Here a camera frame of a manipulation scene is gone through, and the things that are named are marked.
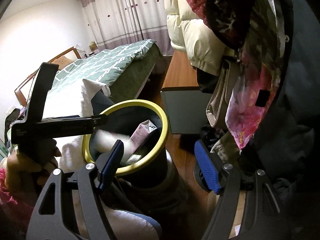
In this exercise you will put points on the person's left forearm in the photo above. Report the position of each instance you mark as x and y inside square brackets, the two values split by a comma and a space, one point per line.
[10, 197]

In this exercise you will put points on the wooden bed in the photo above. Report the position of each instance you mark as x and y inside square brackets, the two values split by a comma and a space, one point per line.
[142, 75]

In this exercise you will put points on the white dotted tablecloth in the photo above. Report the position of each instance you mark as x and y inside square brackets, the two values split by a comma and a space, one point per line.
[67, 100]

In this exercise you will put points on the green white wipes packet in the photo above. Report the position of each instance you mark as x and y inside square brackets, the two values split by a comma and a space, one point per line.
[133, 158]

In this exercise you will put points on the pink white carton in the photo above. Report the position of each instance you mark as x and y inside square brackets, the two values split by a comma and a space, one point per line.
[141, 133]

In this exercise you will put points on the black bin with yellow rim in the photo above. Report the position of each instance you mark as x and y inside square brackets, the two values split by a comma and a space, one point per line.
[150, 172]

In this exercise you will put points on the person's left hand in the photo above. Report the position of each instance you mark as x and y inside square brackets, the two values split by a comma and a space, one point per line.
[17, 166]

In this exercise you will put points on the pink floral garment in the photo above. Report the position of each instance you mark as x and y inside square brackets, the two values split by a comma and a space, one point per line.
[245, 110]

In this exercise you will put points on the beige shoulder bag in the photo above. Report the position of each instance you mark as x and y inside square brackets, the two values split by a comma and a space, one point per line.
[220, 100]

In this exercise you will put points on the pink white curtain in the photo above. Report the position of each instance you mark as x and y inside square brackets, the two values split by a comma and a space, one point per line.
[120, 12]

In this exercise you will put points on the wooden cabinet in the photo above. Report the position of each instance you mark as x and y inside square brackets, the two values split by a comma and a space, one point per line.
[180, 70]

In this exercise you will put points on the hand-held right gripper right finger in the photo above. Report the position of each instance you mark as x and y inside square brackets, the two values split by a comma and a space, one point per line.
[207, 165]

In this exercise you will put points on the cream puffer jacket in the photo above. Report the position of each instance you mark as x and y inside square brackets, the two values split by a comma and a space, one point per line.
[185, 30]

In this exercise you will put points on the small cardboard box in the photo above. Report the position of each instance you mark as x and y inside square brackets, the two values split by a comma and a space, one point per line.
[93, 46]

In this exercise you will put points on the dark blue coat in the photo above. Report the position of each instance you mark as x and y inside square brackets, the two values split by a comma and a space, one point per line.
[295, 105]

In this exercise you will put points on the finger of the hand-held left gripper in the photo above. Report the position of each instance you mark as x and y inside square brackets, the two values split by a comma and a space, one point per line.
[82, 120]

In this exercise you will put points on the green plaid duvet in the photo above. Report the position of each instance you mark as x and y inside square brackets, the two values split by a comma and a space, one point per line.
[107, 60]

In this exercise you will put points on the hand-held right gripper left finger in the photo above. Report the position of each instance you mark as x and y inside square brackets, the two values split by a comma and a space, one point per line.
[111, 162]

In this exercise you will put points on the red dotted jacket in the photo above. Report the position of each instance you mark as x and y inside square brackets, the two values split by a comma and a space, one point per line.
[197, 0]

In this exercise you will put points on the leopard print garment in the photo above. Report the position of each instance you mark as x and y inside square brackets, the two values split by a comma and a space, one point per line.
[225, 17]

